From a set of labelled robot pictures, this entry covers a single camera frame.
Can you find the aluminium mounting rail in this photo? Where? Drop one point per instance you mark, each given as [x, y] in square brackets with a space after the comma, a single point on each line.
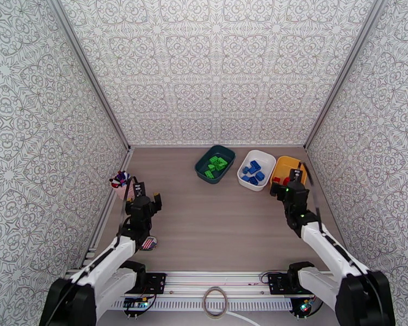
[217, 279]

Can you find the black marker pen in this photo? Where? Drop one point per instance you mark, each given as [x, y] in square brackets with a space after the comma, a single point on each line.
[114, 181]

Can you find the dark teal plastic container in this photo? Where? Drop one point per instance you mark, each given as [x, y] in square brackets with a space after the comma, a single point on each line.
[224, 153]

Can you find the white tube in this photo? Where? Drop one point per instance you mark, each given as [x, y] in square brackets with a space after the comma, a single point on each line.
[241, 317]

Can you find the green square lego brick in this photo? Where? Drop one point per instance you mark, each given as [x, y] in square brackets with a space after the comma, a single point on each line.
[210, 167]

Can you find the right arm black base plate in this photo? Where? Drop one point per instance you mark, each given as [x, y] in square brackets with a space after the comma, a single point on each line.
[275, 284]

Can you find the aluminium table edge rail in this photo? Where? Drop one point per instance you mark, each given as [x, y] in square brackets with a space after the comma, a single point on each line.
[125, 165]

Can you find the pink pen cup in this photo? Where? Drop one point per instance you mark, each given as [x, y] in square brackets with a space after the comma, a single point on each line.
[125, 192]

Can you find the flag print fabric pouch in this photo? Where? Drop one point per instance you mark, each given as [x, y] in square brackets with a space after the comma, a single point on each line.
[149, 244]

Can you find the white plastic container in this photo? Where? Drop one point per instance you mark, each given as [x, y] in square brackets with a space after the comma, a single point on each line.
[263, 158]

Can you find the yellow plastic container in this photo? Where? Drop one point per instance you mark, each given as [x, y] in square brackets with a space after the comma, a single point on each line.
[285, 165]

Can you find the small blue lego brick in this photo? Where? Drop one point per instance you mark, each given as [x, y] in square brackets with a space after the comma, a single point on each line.
[245, 178]

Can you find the aluminium frame post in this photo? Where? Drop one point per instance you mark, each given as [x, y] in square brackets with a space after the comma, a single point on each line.
[340, 73]
[91, 73]

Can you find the red square lego brick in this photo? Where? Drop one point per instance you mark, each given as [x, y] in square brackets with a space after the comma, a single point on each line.
[276, 180]

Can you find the purple marker pen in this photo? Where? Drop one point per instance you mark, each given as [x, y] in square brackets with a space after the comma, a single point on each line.
[123, 177]

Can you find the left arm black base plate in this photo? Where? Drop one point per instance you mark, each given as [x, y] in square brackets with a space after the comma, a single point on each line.
[156, 282]

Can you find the green curved lego brick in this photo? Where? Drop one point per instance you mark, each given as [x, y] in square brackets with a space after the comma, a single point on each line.
[212, 160]

